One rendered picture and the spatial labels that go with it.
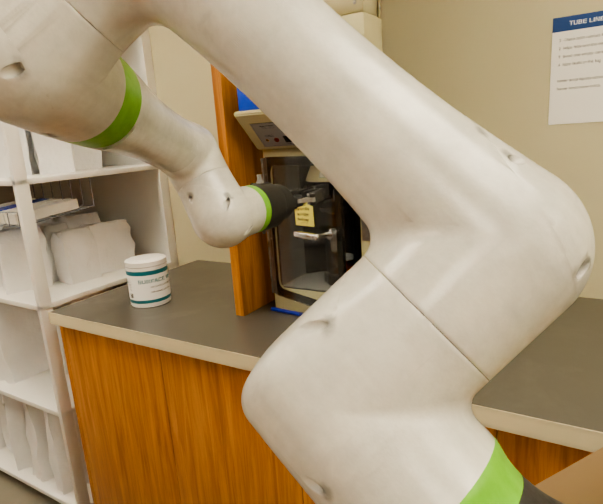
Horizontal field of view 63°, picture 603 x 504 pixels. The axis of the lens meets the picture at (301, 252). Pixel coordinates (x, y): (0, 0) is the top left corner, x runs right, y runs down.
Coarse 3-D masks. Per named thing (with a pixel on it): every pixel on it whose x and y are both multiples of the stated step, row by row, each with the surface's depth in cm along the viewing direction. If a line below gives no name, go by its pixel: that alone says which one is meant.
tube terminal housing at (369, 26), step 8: (344, 16) 117; (352, 16) 116; (360, 16) 115; (368, 16) 116; (352, 24) 116; (360, 24) 115; (368, 24) 117; (376, 24) 121; (360, 32) 116; (368, 32) 117; (376, 32) 121; (368, 40) 117; (376, 40) 121; (264, 152) 137; (272, 152) 136; (280, 152) 135; (288, 152) 133; (296, 152) 132; (280, 296) 146; (280, 304) 147; (288, 304) 145; (296, 304) 144
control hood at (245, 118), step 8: (240, 112) 125; (248, 112) 123; (256, 112) 122; (240, 120) 127; (248, 120) 126; (256, 120) 124; (264, 120) 123; (248, 128) 128; (256, 136) 130; (256, 144) 133
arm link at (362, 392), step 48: (336, 288) 36; (384, 288) 33; (288, 336) 35; (336, 336) 33; (384, 336) 32; (432, 336) 32; (288, 384) 33; (336, 384) 32; (384, 384) 32; (432, 384) 32; (480, 384) 34; (288, 432) 34; (336, 432) 32; (384, 432) 32; (432, 432) 32; (480, 432) 34; (336, 480) 32; (384, 480) 31; (432, 480) 31; (480, 480) 31
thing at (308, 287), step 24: (288, 168) 129; (312, 168) 121; (336, 192) 116; (336, 216) 118; (288, 240) 135; (312, 240) 127; (336, 240) 119; (288, 264) 137; (312, 264) 129; (336, 264) 121; (288, 288) 139; (312, 288) 131
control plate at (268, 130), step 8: (256, 128) 127; (264, 128) 126; (272, 128) 125; (264, 136) 129; (272, 136) 128; (280, 136) 127; (264, 144) 132; (272, 144) 131; (280, 144) 130; (288, 144) 129
